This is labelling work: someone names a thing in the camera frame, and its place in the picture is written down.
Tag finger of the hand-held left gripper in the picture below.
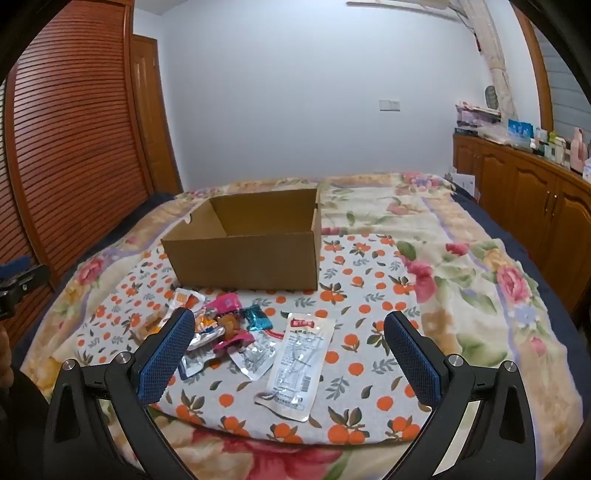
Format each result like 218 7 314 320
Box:
0 264 49 296
0 257 32 278

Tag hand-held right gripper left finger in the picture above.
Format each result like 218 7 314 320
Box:
44 307 195 480

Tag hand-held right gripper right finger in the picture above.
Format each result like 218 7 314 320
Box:
383 310 539 480

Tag clear brown snack packet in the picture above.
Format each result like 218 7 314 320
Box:
134 310 167 340

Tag blue white snack packet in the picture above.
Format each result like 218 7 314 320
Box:
178 342 218 381

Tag orange snack packet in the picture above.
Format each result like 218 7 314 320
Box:
191 307 227 344

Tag orange white meat packet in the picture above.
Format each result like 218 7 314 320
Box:
168 287 206 319

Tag pink drumstick snack packet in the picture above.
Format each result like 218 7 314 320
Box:
213 311 254 354

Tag pink printed snack packet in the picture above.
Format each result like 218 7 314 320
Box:
203 295 243 319

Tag silver snack packet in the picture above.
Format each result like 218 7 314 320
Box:
229 331 278 381

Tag teal candy packet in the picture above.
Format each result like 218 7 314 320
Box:
243 305 273 332

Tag large clear white snack packet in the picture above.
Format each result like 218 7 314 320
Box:
255 311 338 423

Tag brown cardboard box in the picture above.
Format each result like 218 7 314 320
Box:
160 181 322 292

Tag person's left hand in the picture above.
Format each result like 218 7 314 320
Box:
0 323 14 393

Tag orange fruit print cloth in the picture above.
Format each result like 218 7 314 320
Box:
74 233 458 446

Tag floral blanket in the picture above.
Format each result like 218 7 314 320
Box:
21 172 585 480

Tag louvered wooden wardrobe door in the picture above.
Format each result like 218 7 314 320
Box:
0 0 155 342

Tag white paper bag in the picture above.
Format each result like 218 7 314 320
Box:
450 168 477 199

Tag long wooden cabinet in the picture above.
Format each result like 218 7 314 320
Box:
451 131 591 319

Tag stack of flat boxes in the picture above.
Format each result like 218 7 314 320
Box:
455 102 502 134

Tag group of small jars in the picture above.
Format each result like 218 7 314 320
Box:
529 129 573 164

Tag pink bottle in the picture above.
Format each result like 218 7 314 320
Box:
573 128 588 171

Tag pale patterned curtain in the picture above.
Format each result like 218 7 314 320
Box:
455 0 515 118

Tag wooden window frame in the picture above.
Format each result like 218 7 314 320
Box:
510 0 555 132

